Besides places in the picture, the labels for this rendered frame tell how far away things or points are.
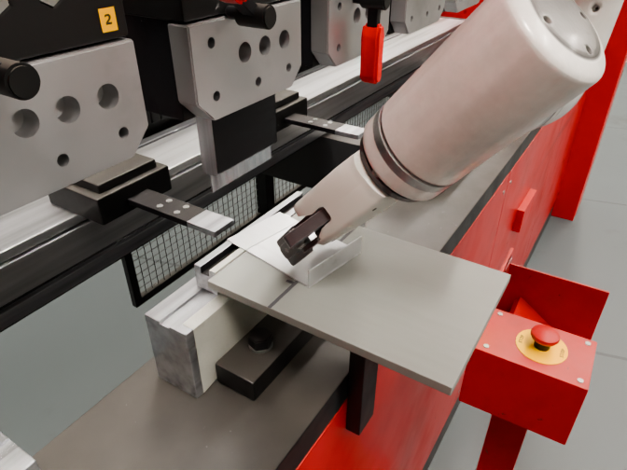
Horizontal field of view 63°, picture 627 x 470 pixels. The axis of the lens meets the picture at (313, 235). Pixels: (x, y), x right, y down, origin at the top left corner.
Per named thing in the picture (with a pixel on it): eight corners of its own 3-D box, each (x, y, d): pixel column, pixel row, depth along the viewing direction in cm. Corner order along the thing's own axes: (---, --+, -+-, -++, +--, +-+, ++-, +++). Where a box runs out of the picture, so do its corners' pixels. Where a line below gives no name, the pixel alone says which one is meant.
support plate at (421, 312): (451, 396, 42) (452, 388, 41) (207, 288, 54) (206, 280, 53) (509, 282, 55) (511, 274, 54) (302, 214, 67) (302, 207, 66)
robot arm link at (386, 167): (424, 85, 44) (403, 106, 46) (360, 111, 39) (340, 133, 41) (482, 164, 43) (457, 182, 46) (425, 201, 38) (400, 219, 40)
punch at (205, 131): (219, 195, 52) (209, 103, 47) (204, 190, 53) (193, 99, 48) (277, 159, 59) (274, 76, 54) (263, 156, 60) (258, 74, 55)
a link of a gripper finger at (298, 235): (358, 184, 46) (343, 202, 51) (287, 228, 43) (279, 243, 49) (366, 195, 46) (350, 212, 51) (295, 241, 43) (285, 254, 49)
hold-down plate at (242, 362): (254, 403, 56) (252, 383, 54) (216, 381, 58) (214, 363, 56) (378, 264, 77) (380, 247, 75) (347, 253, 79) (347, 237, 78)
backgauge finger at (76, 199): (190, 264, 58) (185, 227, 56) (49, 203, 70) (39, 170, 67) (256, 217, 67) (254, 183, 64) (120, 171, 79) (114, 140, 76)
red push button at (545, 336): (552, 363, 74) (559, 345, 72) (523, 352, 76) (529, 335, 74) (557, 346, 77) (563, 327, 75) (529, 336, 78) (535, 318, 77)
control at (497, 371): (564, 446, 75) (602, 358, 66) (457, 400, 82) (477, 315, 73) (583, 358, 90) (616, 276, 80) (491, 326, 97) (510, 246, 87)
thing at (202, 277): (217, 295, 56) (215, 272, 54) (197, 285, 57) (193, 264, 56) (315, 215, 70) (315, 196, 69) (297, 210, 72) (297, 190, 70)
